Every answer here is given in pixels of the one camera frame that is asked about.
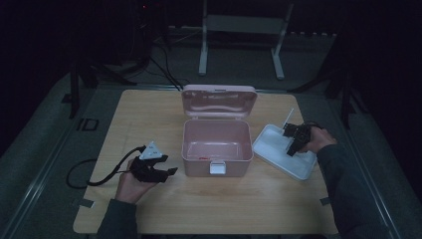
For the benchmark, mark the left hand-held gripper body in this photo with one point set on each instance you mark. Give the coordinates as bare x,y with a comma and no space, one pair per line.
146,167

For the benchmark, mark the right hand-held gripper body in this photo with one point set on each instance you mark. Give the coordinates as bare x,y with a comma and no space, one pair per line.
301,134

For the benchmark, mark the thin white stick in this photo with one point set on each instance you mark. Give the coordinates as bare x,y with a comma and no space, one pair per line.
289,118

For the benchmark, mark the white plastic tray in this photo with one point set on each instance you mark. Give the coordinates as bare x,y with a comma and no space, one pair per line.
282,156

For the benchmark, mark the pink plastic storage box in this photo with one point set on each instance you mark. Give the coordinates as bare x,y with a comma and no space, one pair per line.
217,132

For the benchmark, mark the person's right hand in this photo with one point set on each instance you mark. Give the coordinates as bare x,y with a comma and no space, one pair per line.
320,139

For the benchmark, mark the person's left hand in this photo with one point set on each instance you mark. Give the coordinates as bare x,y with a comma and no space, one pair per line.
132,187

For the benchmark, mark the black tripod stand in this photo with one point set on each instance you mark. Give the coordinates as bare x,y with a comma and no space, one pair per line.
86,76
341,86

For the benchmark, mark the white metal stand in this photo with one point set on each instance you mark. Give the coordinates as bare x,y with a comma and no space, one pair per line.
239,25

